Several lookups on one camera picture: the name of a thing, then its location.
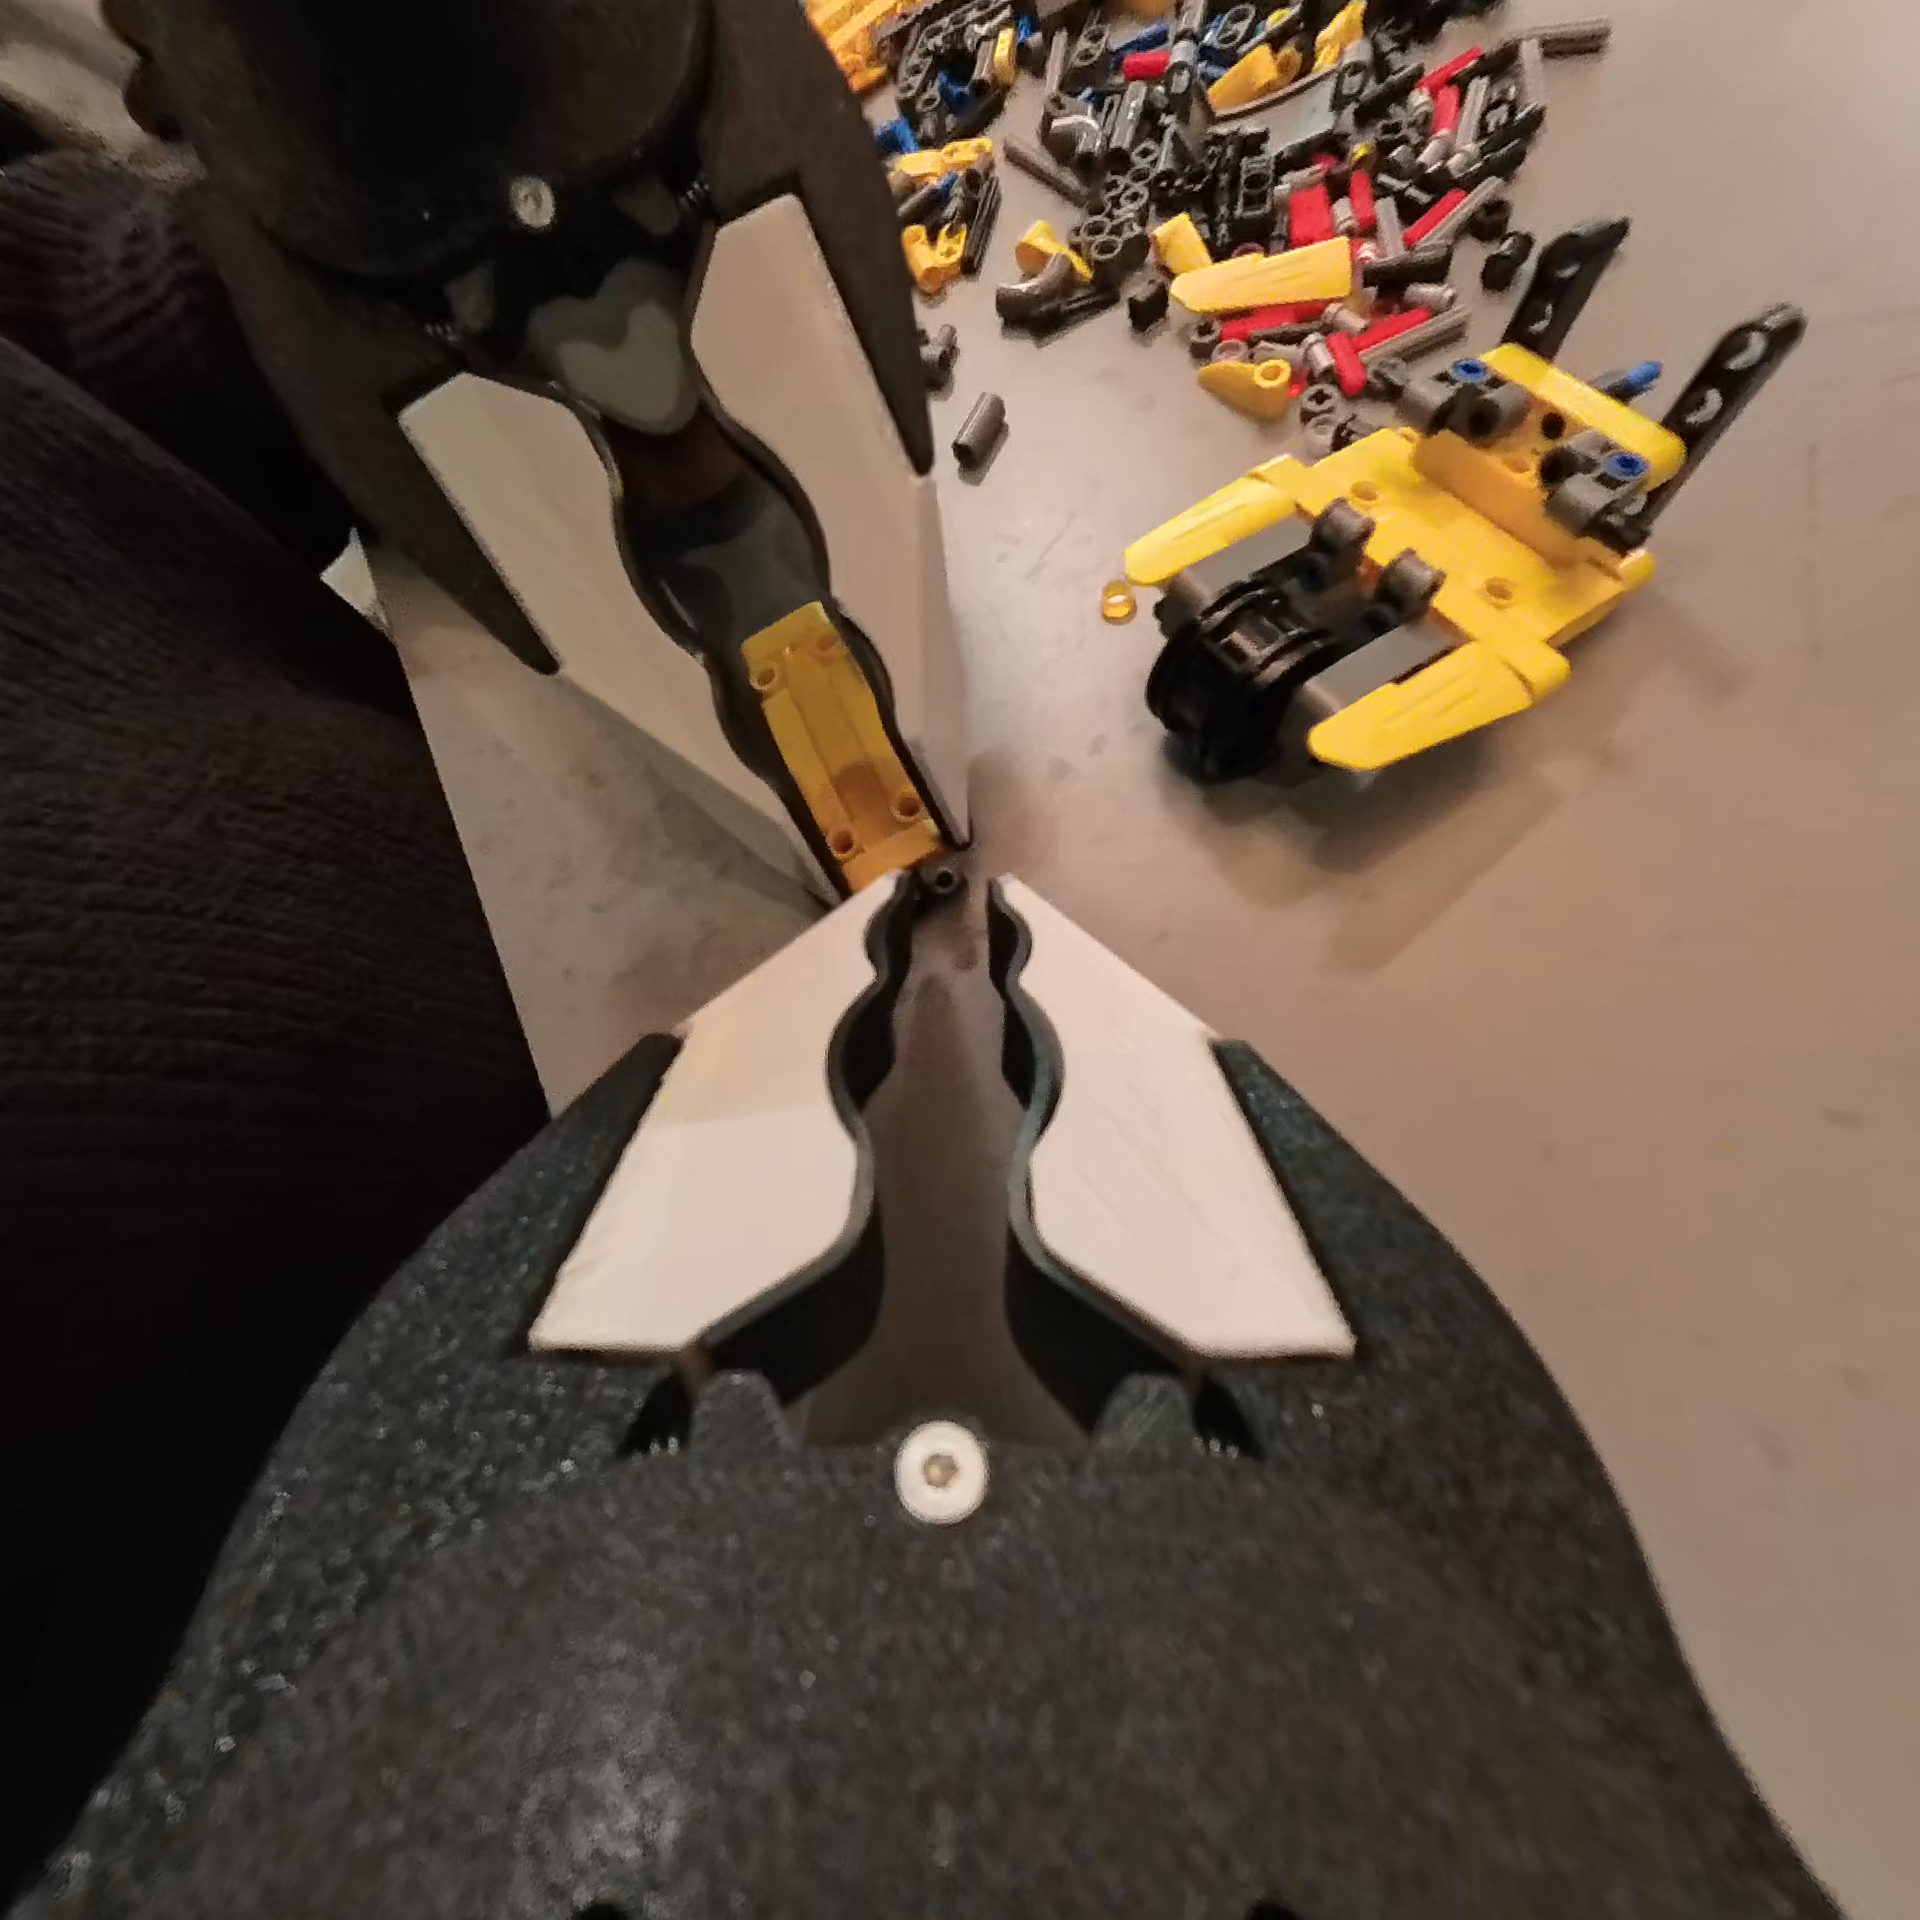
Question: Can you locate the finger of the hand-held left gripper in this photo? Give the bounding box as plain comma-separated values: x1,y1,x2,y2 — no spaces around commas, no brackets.
688,192,982,848
399,368,849,912

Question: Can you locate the pile of small toy pieces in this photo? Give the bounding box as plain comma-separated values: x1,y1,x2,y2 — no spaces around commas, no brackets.
802,0,1617,474

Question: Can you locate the yellow toy panel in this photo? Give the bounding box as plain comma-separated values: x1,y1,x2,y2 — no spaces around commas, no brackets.
738,600,952,905

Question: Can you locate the yellow toy wheel assembly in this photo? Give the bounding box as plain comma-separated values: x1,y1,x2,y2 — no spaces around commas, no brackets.
1123,217,1810,785

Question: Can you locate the person's black sweater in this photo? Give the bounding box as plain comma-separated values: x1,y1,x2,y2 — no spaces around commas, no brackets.
0,90,551,1877

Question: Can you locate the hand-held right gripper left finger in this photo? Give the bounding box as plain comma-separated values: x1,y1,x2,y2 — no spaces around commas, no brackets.
526,866,918,1403

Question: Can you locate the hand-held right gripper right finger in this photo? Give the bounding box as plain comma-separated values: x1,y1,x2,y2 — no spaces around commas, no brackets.
984,874,1360,1370

